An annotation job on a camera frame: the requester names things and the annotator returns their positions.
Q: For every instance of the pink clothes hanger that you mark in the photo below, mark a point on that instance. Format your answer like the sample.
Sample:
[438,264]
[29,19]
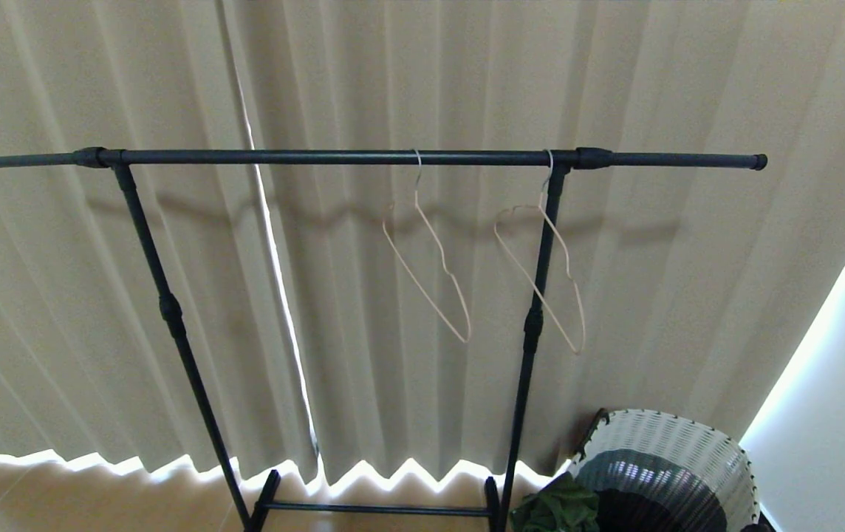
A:
[540,303]
[427,290]

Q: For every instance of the white laundry basket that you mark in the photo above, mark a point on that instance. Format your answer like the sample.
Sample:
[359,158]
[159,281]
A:
[659,436]

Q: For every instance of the black clothes rack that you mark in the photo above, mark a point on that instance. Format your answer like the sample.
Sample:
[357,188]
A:
[334,157]

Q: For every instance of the beige curtain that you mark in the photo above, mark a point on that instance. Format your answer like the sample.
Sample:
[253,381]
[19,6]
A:
[688,89]

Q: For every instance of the green garment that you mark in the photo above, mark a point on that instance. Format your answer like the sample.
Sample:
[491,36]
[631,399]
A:
[559,510]

